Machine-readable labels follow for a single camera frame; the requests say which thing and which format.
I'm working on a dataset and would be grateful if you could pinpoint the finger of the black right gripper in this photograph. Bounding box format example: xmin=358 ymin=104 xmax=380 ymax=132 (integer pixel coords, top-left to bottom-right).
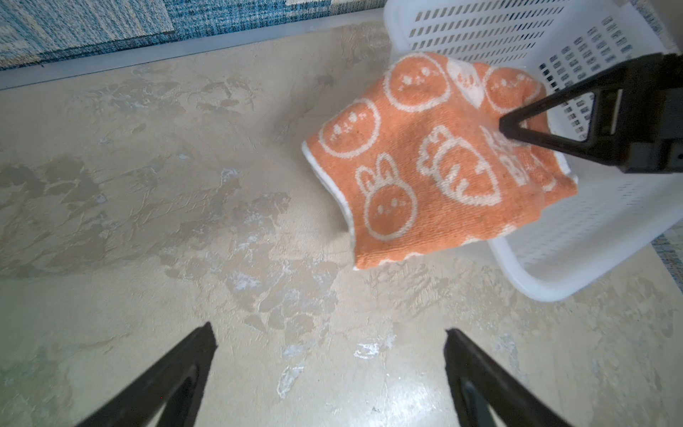
xmin=499 ymin=53 xmax=682 ymax=174

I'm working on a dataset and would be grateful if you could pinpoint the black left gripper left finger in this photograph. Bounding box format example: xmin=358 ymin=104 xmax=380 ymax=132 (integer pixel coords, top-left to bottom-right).
xmin=79 ymin=322 xmax=217 ymax=426

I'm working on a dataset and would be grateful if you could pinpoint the orange bunny pattern towel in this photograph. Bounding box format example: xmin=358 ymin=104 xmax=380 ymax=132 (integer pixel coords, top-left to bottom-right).
xmin=302 ymin=53 xmax=578 ymax=270

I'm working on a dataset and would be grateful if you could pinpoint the white plastic basket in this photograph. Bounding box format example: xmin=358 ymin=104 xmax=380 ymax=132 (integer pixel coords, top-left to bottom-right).
xmin=383 ymin=0 xmax=682 ymax=302

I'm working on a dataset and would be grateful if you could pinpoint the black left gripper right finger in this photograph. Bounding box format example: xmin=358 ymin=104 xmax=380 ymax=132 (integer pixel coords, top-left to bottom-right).
xmin=444 ymin=328 xmax=568 ymax=426

